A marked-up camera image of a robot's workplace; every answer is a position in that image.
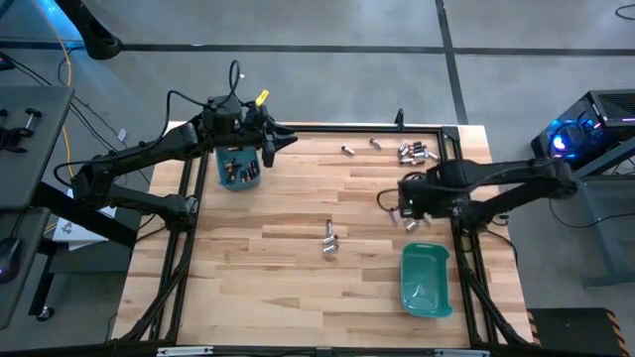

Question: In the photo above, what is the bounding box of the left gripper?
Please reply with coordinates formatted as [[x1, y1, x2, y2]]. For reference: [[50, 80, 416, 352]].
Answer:
[[243, 106, 299, 169]]

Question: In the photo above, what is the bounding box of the green plastic bin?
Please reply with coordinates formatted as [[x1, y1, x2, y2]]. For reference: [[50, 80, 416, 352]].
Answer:
[[399, 241, 453, 318]]

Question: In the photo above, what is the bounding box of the blue-grey plastic bin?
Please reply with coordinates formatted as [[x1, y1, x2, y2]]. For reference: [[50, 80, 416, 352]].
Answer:
[[213, 146, 263, 192]]

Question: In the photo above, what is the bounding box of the black computer tower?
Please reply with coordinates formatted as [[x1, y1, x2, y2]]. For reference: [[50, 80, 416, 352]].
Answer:
[[530, 88, 635, 174]]

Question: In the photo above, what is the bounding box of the grey-legged workbench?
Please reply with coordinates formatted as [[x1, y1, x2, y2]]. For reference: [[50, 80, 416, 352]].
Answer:
[[548, 141, 635, 290]]

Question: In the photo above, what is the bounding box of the black striped floor mat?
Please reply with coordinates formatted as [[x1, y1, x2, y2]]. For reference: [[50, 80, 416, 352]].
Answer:
[[526, 306, 621, 357]]

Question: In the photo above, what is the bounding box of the white paper sheet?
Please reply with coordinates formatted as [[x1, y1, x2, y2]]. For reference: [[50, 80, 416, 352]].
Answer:
[[52, 187, 118, 244]]

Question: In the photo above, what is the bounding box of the grey desk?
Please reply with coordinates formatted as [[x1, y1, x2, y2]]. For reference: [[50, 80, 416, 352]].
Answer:
[[0, 85, 75, 328]]

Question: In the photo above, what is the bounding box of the black desk clamp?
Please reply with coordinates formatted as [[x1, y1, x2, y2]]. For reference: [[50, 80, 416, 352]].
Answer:
[[0, 107, 44, 153]]

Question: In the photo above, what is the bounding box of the black computer mouse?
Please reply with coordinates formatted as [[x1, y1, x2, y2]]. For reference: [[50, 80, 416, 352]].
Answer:
[[0, 237, 24, 285]]

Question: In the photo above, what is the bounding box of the black aluminium table frame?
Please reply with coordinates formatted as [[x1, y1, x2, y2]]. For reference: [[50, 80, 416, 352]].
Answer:
[[118, 123, 535, 348]]

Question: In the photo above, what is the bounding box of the silver metal bracket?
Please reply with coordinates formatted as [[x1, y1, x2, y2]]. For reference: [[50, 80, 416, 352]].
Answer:
[[434, 349, 492, 357], [156, 345, 214, 357]]

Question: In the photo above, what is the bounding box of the black camera stand pole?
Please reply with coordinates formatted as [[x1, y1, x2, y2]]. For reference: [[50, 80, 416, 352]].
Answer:
[[53, 0, 124, 61]]

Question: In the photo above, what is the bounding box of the yellow cable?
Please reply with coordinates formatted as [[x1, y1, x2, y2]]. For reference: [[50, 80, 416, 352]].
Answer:
[[32, 0, 88, 190]]

